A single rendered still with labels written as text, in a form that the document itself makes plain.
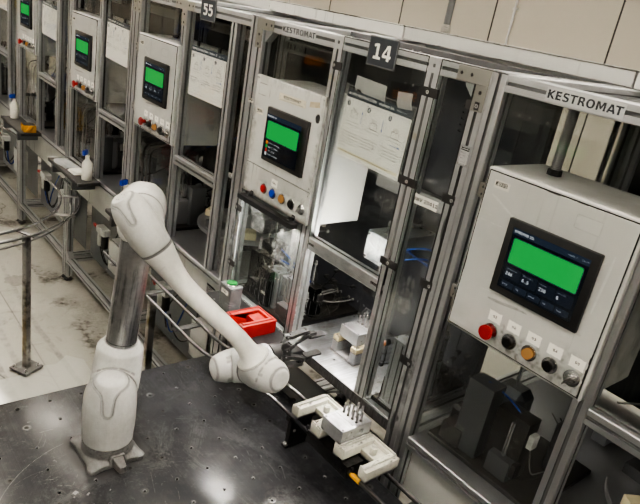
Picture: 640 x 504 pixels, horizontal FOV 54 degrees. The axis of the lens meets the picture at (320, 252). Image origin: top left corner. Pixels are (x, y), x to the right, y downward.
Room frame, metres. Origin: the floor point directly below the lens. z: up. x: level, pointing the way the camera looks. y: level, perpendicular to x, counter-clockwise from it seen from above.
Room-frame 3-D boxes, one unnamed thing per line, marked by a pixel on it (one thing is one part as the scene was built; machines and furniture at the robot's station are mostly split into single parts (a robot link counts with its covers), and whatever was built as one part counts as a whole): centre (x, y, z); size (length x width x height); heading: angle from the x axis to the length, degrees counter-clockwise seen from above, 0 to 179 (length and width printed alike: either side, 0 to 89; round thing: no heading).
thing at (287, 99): (2.35, 0.13, 1.60); 0.42 x 0.29 x 0.46; 43
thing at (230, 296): (2.25, 0.31, 0.97); 0.08 x 0.08 x 0.12; 43
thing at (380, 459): (1.65, -0.18, 0.84); 0.36 x 0.14 x 0.10; 43
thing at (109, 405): (1.60, 0.56, 0.85); 0.18 x 0.16 x 0.22; 15
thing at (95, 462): (1.58, 0.54, 0.71); 0.22 x 0.18 x 0.06; 43
